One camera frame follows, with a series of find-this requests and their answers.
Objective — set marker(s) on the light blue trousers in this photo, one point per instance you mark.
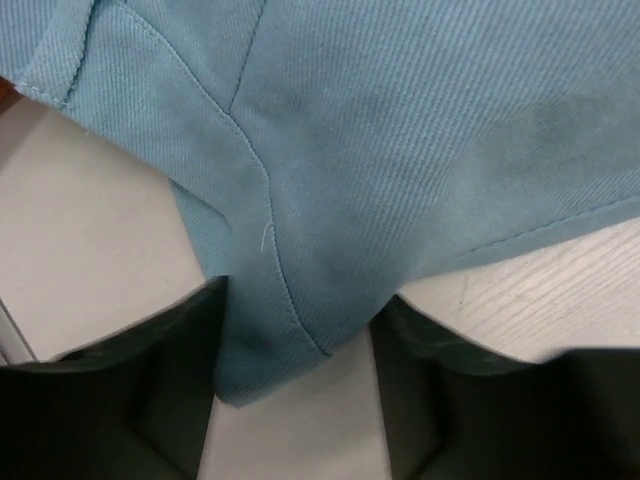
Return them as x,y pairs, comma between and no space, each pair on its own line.
326,153

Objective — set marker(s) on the aluminium table edge rail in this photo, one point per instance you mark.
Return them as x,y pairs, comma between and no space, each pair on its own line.
14,347

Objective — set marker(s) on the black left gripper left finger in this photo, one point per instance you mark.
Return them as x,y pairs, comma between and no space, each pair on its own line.
134,405

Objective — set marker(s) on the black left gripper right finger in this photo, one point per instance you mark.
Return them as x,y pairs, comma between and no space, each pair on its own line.
452,409

